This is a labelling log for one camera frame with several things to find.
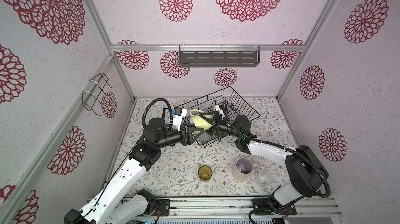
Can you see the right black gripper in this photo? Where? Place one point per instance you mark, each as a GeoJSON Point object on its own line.
{"type": "Point", "coordinates": [216, 130]}

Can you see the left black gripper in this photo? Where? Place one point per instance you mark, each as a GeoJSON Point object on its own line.
{"type": "Point", "coordinates": [187, 138]}

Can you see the light green mug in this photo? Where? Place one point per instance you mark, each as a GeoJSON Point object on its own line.
{"type": "Point", "coordinates": [197, 121]}

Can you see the black wire dish rack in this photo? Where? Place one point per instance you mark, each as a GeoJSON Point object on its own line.
{"type": "Point", "coordinates": [239, 113]}

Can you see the amber glass cup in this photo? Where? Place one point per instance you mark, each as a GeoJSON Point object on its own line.
{"type": "Point", "coordinates": [205, 173]}

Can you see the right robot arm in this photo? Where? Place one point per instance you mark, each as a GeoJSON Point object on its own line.
{"type": "Point", "coordinates": [308, 177]}

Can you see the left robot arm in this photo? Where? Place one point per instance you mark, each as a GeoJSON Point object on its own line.
{"type": "Point", "coordinates": [105, 208]}

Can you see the pink purple mug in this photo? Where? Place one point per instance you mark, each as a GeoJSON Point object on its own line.
{"type": "Point", "coordinates": [243, 168]}

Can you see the clear glass cup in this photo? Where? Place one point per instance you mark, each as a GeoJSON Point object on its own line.
{"type": "Point", "coordinates": [264, 177]}

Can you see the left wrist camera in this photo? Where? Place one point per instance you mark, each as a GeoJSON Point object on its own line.
{"type": "Point", "coordinates": [178, 115]}

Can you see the grey wall shelf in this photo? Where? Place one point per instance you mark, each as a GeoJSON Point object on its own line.
{"type": "Point", "coordinates": [219, 59]}

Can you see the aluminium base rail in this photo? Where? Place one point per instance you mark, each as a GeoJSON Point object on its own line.
{"type": "Point", "coordinates": [240, 206]}

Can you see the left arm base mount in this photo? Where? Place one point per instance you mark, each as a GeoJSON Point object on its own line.
{"type": "Point", "coordinates": [155, 206]}

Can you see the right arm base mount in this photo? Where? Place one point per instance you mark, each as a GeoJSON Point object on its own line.
{"type": "Point", "coordinates": [269, 206]}

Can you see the black wire wall holder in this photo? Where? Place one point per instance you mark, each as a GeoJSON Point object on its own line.
{"type": "Point", "coordinates": [92, 97]}

